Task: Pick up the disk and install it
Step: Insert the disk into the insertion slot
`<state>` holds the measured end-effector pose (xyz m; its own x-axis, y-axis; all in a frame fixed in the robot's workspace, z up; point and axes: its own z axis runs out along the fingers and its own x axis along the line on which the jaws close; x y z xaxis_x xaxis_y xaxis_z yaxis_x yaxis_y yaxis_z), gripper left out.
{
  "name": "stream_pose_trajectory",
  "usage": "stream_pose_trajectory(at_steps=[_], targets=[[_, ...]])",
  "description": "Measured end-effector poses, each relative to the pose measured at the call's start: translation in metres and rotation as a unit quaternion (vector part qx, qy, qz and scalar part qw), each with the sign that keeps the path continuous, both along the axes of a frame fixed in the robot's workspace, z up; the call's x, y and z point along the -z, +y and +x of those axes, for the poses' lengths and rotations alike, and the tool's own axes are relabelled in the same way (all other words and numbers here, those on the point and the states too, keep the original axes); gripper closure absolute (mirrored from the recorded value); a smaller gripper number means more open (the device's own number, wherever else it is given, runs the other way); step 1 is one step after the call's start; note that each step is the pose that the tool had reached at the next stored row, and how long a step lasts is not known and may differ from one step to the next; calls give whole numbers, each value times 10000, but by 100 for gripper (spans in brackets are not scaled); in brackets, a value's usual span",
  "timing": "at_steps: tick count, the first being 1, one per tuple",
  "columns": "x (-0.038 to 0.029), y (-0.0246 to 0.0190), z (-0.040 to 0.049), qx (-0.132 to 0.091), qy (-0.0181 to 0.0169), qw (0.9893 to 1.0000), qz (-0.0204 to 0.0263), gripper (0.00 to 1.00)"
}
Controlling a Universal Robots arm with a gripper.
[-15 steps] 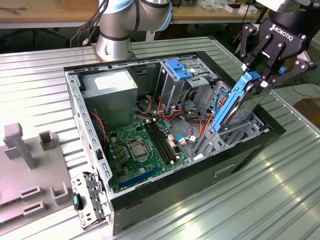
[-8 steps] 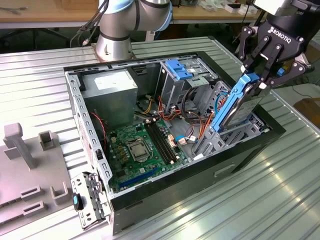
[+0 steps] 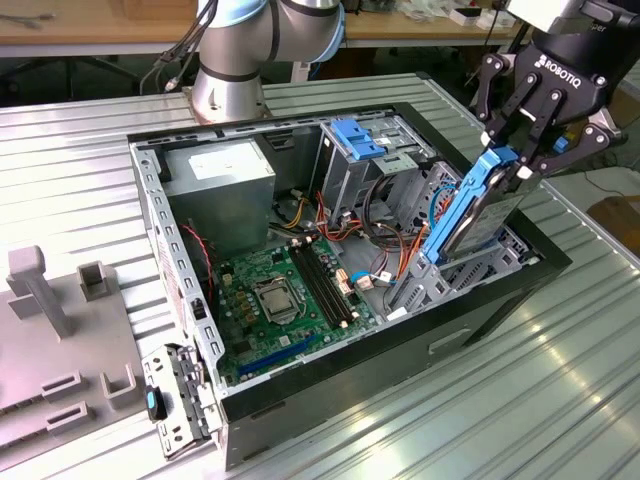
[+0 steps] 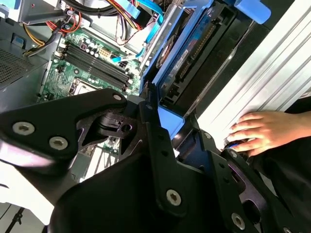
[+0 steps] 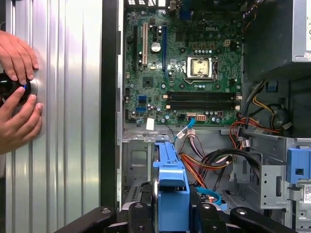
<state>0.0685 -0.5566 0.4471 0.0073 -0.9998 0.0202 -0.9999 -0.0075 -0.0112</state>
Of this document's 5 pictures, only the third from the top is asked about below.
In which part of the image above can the blue black latch handle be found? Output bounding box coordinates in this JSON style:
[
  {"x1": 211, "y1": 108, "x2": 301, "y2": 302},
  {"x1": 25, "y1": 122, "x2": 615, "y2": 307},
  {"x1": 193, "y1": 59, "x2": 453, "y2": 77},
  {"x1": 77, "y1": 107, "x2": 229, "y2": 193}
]
[{"x1": 144, "y1": 384, "x2": 169, "y2": 421}]

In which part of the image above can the silver expansion bracket latch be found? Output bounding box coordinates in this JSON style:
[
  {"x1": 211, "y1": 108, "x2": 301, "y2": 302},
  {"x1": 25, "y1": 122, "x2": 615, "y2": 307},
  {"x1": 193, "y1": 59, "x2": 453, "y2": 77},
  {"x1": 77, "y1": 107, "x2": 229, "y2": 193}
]
[{"x1": 141, "y1": 342, "x2": 224, "y2": 461}]

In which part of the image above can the black open PC case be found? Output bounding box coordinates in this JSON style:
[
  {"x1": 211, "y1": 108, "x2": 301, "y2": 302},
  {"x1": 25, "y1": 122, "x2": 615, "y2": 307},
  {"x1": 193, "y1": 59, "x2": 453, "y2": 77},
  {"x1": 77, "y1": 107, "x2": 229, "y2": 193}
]
[{"x1": 125, "y1": 101, "x2": 574, "y2": 471}]

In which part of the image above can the orange red power wire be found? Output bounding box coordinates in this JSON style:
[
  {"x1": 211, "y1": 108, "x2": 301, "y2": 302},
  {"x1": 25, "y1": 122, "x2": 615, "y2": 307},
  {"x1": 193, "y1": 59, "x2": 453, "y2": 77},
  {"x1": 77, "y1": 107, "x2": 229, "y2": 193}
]
[{"x1": 395, "y1": 185, "x2": 459, "y2": 284}]

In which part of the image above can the green motherboard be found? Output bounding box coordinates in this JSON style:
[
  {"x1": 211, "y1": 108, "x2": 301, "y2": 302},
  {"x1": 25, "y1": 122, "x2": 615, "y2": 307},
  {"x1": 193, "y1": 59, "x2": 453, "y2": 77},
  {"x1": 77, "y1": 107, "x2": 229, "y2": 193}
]
[{"x1": 214, "y1": 234, "x2": 379, "y2": 386}]

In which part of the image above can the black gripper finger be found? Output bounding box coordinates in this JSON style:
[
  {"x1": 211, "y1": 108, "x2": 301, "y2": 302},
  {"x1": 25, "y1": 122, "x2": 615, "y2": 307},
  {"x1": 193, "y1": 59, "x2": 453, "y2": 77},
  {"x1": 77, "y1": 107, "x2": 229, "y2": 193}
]
[
  {"x1": 502, "y1": 88, "x2": 629, "y2": 196},
  {"x1": 473, "y1": 52, "x2": 542, "y2": 149}
]

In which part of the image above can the grey optical drive cage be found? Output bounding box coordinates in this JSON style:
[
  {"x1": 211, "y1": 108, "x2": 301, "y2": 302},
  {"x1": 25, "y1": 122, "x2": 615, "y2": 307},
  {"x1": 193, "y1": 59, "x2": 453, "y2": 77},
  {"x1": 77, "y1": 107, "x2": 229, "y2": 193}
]
[{"x1": 309, "y1": 117, "x2": 436, "y2": 216}]

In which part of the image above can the silver CPU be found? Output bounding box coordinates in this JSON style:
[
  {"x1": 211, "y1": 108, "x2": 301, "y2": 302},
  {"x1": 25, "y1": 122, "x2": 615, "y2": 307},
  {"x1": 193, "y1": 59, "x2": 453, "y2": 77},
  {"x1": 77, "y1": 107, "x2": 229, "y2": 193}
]
[{"x1": 257, "y1": 287, "x2": 296, "y2": 321}]

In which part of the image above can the grey disk bay cage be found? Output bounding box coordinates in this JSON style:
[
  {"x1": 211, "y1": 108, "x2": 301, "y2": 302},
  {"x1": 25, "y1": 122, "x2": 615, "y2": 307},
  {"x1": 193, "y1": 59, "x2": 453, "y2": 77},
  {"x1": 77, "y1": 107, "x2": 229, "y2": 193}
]
[{"x1": 382, "y1": 159, "x2": 545, "y2": 324}]

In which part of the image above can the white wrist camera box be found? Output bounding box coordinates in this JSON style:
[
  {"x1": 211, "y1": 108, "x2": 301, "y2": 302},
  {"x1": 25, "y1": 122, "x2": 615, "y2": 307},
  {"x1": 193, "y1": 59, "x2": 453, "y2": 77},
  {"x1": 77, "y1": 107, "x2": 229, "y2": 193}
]
[{"x1": 503, "y1": 0, "x2": 569, "y2": 32}]

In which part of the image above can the grey parts rack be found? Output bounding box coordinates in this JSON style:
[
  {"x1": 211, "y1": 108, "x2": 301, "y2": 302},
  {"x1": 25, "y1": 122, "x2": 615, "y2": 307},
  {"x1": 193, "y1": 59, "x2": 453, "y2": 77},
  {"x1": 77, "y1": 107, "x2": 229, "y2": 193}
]
[{"x1": 0, "y1": 244, "x2": 147, "y2": 474}]

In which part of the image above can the brown cardboard box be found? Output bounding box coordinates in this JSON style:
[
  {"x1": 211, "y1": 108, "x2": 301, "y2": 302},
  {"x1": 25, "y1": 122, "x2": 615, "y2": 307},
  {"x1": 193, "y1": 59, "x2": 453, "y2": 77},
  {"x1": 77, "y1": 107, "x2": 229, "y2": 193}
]
[{"x1": 587, "y1": 197, "x2": 640, "y2": 251}]

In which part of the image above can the white cardboard box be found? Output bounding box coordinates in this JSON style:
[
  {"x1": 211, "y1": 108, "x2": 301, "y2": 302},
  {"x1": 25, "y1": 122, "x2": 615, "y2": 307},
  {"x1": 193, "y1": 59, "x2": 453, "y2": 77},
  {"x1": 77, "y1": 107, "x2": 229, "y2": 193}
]
[{"x1": 448, "y1": 5, "x2": 514, "y2": 30}]

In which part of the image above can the wooden desk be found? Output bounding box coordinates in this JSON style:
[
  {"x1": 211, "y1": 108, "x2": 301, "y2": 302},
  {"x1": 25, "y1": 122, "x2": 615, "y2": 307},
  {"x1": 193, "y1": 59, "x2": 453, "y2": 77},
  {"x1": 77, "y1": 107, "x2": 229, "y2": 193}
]
[
  {"x1": 344, "y1": 0, "x2": 536, "y2": 49},
  {"x1": 0, "y1": 0, "x2": 201, "y2": 57}
]

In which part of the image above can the red black fan wire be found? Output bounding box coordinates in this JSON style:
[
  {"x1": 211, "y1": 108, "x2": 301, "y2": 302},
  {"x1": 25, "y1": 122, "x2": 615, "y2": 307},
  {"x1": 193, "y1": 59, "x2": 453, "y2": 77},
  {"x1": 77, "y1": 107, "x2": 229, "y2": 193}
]
[{"x1": 180, "y1": 223, "x2": 217, "y2": 301}]

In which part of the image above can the blue drive cage latch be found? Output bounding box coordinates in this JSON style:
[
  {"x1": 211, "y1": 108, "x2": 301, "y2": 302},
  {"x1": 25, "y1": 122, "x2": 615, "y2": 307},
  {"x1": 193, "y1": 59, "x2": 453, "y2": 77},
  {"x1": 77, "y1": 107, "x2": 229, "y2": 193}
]
[{"x1": 329, "y1": 118, "x2": 389, "y2": 161}]

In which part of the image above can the blue data wire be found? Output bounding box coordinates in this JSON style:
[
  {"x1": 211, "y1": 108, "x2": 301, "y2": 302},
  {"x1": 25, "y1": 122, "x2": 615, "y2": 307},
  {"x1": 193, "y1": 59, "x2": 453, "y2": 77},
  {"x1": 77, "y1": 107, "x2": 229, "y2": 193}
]
[{"x1": 428, "y1": 184, "x2": 459, "y2": 241}]

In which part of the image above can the blue expansion slot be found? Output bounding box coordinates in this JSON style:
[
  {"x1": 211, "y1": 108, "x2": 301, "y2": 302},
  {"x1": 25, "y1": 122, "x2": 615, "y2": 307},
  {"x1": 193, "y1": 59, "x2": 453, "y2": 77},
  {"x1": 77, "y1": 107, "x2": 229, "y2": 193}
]
[{"x1": 237, "y1": 333, "x2": 317, "y2": 379}]

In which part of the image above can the grey power supply unit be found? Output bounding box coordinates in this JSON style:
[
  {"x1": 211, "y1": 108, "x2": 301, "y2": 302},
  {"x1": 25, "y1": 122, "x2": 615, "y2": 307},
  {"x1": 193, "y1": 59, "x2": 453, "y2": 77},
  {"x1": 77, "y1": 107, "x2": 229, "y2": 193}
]
[{"x1": 162, "y1": 137, "x2": 277, "y2": 259}]

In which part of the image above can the black RAM slot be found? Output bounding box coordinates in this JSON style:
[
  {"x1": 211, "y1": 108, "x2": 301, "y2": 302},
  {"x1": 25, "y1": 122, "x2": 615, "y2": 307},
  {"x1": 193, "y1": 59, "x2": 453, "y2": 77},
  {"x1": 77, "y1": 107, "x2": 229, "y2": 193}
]
[
  {"x1": 294, "y1": 243, "x2": 343, "y2": 327},
  {"x1": 302, "y1": 241, "x2": 349, "y2": 324},
  {"x1": 308, "y1": 239, "x2": 355, "y2": 320},
  {"x1": 287, "y1": 245, "x2": 337, "y2": 330}
]

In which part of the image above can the hard disk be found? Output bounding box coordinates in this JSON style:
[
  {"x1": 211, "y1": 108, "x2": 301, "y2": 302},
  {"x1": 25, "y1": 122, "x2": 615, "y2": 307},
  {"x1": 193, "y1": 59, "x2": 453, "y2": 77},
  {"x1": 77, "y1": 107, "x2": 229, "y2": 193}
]
[{"x1": 422, "y1": 144, "x2": 526, "y2": 266}]

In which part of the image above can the coloured power supply wire bundle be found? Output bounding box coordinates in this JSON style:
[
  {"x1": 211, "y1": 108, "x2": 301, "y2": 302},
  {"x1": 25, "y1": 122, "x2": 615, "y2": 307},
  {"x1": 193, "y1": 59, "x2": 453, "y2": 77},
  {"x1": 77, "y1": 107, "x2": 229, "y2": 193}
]
[{"x1": 269, "y1": 187, "x2": 401, "y2": 251}]

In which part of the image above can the black hanging cable bundle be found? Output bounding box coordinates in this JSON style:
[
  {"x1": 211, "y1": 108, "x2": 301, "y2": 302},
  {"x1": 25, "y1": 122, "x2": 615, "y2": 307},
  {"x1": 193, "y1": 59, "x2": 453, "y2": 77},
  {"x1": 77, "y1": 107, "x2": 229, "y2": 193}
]
[{"x1": 138, "y1": 0, "x2": 219, "y2": 96}]

